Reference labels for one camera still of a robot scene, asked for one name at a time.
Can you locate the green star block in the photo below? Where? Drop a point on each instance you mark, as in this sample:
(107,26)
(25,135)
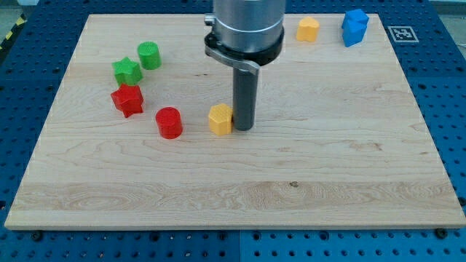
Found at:
(127,71)

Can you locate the black bolt left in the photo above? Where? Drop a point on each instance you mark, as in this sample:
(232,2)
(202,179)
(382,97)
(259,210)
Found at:
(36,236)

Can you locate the wooden board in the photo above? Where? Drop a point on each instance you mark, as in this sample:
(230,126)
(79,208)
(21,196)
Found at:
(338,142)

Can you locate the black clamp ring mount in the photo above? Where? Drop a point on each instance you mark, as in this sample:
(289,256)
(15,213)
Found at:
(245,42)

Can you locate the white fiducial marker tag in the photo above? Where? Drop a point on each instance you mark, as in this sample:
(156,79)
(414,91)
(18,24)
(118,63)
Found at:
(403,34)

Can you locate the blue triangle block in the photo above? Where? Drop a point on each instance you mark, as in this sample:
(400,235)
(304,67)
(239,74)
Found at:
(353,32)

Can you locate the green cylinder block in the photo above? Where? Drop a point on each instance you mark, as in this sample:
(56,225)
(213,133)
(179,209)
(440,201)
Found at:
(148,53)

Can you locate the black bolt right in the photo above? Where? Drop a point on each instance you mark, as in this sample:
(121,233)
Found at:
(441,233)

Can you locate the blue cube block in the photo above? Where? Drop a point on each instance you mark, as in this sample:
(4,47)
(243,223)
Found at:
(355,15)

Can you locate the black bolt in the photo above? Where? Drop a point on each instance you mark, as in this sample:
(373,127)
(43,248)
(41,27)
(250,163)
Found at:
(36,236)
(441,233)

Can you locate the yellow heart block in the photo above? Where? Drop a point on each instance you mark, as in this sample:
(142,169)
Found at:
(308,29)

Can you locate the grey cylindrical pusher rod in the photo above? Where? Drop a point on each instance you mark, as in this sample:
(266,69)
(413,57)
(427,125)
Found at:
(244,99)

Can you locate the yellow hexagon block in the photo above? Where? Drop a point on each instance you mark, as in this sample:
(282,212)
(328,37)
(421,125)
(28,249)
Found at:
(220,119)

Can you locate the red star block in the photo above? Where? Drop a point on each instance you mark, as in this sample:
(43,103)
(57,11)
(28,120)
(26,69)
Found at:
(128,99)

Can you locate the red cylinder block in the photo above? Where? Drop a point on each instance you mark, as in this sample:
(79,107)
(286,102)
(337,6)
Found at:
(169,122)

